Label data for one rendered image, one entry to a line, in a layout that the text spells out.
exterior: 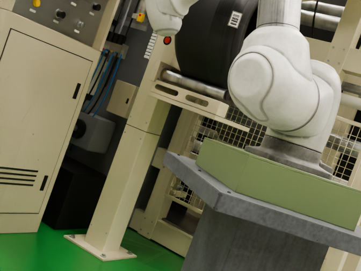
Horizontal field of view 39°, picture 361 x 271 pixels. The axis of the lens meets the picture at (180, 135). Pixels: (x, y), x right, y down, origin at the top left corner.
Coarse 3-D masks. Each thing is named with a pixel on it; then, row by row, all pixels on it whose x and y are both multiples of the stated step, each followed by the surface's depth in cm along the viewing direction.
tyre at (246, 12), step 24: (216, 0) 204; (240, 0) 202; (192, 24) 209; (216, 24) 203; (240, 24) 202; (192, 48) 212; (216, 48) 205; (240, 48) 207; (192, 72) 220; (216, 72) 211
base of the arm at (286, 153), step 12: (264, 144) 130; (276, 144) 127; (288, 144) 126; (264, 156) 127; (276, 156) 122; (288, 156) 125; (300, 156) 125; (312, 156) 126; (300, 168) 125; (312, 168) 126; (324, 168) 134
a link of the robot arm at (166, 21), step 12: (156, 0) 161; (168, 0) 159; (180, 0) 159; (192, 0) 159; (156, 12) 161; (168, 12) 160; (180, 12) 161; (156, 24) 162; (168, 24) 161; (180, 24) 164; (168, 36) 168
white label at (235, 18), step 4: (232, 12) 201; (236, 12) 200; (232, 16) 201; (236, 16) 200; (240, 16) 200; (232, 20) 201; (236, 20) 200; (228, 24) 201; (232, 24) 201; (236, 24) 201
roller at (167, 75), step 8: (168, 72) 228; (168, 80) 229; (176, 80) 225; (184, 80) 223; (192, 80) 221; (192, 88) 222; (200, 88) 218; (208, 88) 216; (216, 88) 214; (216, 96) 215; (224, 96) 212
